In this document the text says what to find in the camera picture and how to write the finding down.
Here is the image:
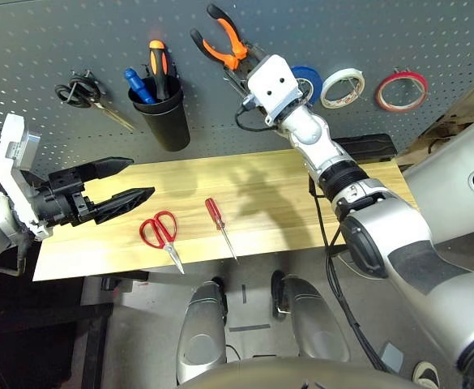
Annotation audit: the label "black plastic cup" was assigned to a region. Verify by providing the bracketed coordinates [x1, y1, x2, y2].
[127, 75, 191, 152]

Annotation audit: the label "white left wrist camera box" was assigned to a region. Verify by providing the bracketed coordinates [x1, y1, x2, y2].
[0, 113, 53, 240]

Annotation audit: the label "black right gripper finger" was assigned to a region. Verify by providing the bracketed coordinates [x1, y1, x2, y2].
[241, 40, 269, 62]
[222, 67, 249, 97]

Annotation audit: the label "red handled screwdriver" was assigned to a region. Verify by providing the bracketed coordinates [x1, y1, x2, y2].
[204, 197, 239, 262]

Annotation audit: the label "red handled scissors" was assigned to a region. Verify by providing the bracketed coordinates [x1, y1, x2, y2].
[139, 210, 186, 276]

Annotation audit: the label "blue handled screwdriver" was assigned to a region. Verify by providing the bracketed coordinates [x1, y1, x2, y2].
[122, 67, 156, 105]

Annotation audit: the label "grey robot torso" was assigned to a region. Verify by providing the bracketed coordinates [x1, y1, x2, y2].
[179, 356, 412, 389]

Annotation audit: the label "silver left robot leg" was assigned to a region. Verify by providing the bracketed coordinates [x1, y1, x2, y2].
[175, 277, 228, 384]

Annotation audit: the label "black handled scissors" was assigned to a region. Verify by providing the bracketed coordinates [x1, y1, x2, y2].
[53, 71, 137, 133]

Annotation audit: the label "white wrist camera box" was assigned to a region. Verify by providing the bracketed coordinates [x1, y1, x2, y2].
[242, 53, 305, 125]
[0, 113, 53, 240]

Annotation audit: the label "silver robot leg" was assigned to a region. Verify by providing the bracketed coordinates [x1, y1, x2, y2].
[175, 277, 228, 384]
[271, 270, 350, 364]

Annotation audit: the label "red tape roll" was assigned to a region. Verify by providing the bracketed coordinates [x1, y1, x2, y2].
[375, 71, 429, 113]

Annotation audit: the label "silver right robot leg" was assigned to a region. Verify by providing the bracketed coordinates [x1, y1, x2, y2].
[271, 270, 350, 364]

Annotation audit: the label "blue tape roll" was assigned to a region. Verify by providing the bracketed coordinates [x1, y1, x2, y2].
[291, 66, 324, 107]

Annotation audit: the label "black plastic tool case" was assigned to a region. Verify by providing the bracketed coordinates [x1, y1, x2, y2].
[333, 133, 398, 165]

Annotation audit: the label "orange black long-nose pliers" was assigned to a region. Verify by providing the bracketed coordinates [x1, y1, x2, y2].
[190, 3, 249, 71]

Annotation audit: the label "orange black handled screwdriver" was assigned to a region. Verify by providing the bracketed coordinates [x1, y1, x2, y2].
[147, 39, 169, 101]

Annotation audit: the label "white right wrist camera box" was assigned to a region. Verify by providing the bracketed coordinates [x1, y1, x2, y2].
[242, 53, 305, 125]

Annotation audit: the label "dark grey metal pegboard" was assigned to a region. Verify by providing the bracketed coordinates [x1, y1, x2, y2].
[0, 0, 474, 179]

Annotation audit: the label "white sneaker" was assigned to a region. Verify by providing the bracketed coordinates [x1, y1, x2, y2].
[412, 361, 440, 389]

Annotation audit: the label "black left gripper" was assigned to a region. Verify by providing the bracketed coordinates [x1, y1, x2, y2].
[28, 156, 156, 228]

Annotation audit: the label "white tape roll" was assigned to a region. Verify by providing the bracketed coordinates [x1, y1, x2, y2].
[320, 68, 365, 109]

